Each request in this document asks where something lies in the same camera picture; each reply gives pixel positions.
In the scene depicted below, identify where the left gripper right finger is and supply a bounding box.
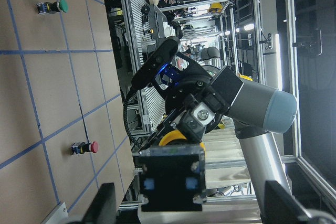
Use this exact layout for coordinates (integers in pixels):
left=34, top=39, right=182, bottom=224
left=264, top=180, right=318, bottom=223

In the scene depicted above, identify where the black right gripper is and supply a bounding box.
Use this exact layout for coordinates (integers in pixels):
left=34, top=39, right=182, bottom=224
left=150, top=52, right=241, bottom=143

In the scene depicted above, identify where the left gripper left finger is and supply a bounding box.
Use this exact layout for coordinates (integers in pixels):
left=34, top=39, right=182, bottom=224
left=81, top=183, right=116, bottom=224

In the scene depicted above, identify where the yellow push button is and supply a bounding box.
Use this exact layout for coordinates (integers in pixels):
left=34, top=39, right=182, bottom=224
left=139, top=130, right=207, bottom=212

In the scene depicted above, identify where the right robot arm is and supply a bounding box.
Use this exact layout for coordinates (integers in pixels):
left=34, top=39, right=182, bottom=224
left=141, top=60, right=297, bottom=211

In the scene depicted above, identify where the red push button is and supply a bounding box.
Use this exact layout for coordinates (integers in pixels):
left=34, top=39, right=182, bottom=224
left=71, top=141, right=99, bottom=155

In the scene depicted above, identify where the green push button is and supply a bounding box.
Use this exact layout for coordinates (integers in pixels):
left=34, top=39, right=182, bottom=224
left=36, top=0, right=69, bottom=15

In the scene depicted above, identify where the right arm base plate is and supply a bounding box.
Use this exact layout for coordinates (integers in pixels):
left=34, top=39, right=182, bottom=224
left=41, top=202, right=68, bottom=224

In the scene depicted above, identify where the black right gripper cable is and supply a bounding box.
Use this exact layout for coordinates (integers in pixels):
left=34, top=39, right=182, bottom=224
left=123, top=87, right=144, bottom=154

